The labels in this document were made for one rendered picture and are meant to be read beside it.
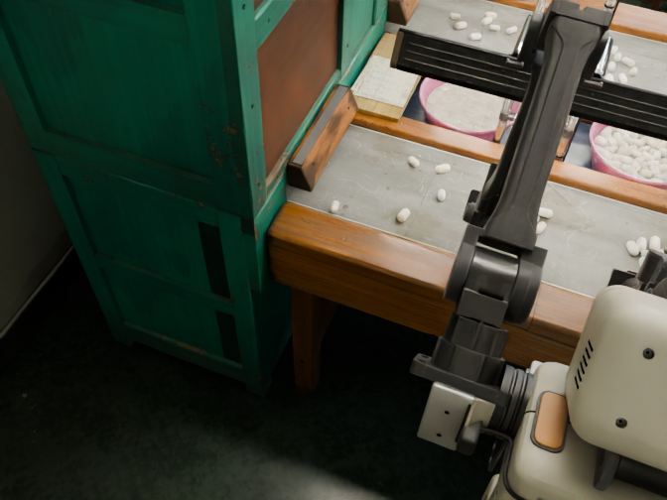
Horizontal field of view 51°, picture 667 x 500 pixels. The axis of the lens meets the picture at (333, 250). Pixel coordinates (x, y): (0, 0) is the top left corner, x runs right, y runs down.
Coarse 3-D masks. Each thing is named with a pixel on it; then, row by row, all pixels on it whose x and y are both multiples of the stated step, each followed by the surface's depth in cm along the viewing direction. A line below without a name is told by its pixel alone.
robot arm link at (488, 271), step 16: (480, 256) 83; (496, 256) 84; (480, 272) 82; (496, 272) 82; (512, 272) 82; (464, 288) 82; (480, 288) 82; (496, 288) 82; (512, 288) 82; (464, 304) 82; (480, 304) 81; (496, 304) 81; (480, 320) 81; (496, 320) 81
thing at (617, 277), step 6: (612, 270) 138; (618, 270) 137; (612, 276) 137; (618, 276) 137; (624, 276) 137; (630, 276) 136; (612, 282) 138; (618, 282) 137; (624, 282) 136; (630, 282) 134; (636, 282) 133
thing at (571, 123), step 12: (528, 24) 139; (516, 48) 134; (600, 60) 133; (600, 72) 131; (588, 84) 131; (600, 84) 130; (504, 108) 162; (504, 120) 164; (576, 120) 157; (564, 132) 161; (564, 144) 163; (564, 156) 167
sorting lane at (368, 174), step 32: (352, 128) 175; (352, 160) 168; (384, 160) 168; (448, 160) 169; (320, 192) 161; (352, 192) 162; (384, 192) 162; (416, 192) 162; (448, 192) 162; (544, 192) 163; (576, 192) 163; (384, 224) 156; (416, 224) 156; (448, 224) 156; (576, 224) 157; (608, 224) 158; (640, 224) 158; (512, 256) 151; (576, 256) 152; (608, 256) 152; (640, 256) 152; (576, 288) 146
